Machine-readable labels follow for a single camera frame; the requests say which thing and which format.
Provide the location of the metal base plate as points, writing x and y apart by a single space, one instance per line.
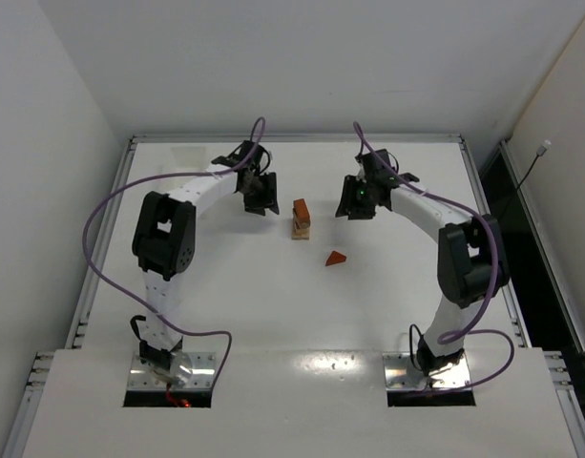
189 372
402 376

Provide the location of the aluminium table edge rail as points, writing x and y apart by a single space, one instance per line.
499 282

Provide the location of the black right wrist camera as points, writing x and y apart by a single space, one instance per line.
377 166

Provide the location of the light wooden long block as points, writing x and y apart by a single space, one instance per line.
298 233

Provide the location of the red-brown wooden arch block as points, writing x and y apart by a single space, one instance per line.
300 210

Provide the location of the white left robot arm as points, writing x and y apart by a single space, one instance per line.
164 241

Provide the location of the striped brown wooden block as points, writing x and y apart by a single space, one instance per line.
301 224

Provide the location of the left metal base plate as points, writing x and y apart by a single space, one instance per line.
189 372

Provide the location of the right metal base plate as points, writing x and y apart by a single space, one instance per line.
402 376

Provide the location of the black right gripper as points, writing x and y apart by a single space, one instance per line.
351 197

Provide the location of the white plastic tray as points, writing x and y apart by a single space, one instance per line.
185 159

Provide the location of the red-brown wooden triangle block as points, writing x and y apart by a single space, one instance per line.
335 257

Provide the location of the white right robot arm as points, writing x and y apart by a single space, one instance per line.
470 262

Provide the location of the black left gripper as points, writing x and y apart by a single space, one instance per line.
261 192

